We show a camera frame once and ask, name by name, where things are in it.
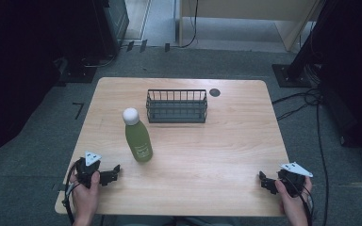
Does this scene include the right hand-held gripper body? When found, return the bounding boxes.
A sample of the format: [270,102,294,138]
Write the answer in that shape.
[277,161,315,199]

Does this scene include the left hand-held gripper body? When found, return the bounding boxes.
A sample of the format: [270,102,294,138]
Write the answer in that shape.
[74,150,103,189]

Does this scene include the green bottle with white cap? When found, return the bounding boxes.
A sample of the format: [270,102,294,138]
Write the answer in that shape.
[122,107,154,163]

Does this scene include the black wire basket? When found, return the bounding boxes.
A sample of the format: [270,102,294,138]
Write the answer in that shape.
[145,89,208,124]

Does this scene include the person's right hand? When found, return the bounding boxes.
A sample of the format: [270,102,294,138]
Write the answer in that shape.
[274,176,314,218]

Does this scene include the person's left hand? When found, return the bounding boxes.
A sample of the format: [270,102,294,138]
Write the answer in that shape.
[69,170,102,219]

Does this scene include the person's dark clothing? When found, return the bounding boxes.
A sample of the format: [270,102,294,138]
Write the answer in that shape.
[114,216,235,226]

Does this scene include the black stand with square base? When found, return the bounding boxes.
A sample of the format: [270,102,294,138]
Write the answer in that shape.
[54,56,99,87]

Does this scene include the dark monitor cabinet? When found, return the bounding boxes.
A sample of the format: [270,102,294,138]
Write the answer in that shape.
[89,0,130,59]

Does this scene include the light wooden furniture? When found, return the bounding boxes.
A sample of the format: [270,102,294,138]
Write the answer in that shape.
[177,0,324,53]

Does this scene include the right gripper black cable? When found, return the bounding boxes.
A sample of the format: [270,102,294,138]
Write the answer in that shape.
[290,180,316,226]

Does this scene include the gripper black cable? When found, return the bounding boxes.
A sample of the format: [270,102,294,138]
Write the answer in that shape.
[290,180,316,226]
[61,159,83,226]

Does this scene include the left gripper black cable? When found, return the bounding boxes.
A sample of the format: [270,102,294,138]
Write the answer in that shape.
[61,159,83,226]

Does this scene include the long black floor cable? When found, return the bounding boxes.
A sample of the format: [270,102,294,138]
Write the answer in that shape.
[315,102,330,226]

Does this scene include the looped black floor cables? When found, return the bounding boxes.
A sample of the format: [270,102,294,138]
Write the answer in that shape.
[271,87,324,122]

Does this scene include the black stand with base plate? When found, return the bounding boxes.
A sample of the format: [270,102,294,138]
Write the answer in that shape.
[271,0,329,89]

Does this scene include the hanging black cable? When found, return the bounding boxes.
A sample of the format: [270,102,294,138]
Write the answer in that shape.
[178,0,200,49]

